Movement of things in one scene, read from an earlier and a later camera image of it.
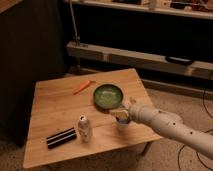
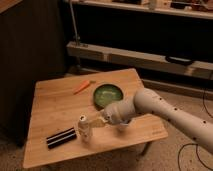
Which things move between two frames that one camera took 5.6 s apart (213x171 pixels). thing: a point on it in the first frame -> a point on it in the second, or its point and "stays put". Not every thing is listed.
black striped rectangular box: (61, 137) stays put
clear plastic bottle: (83, 129) stays put
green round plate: (108, 95) stays put
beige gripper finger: (120, 113) -> (97, 123)
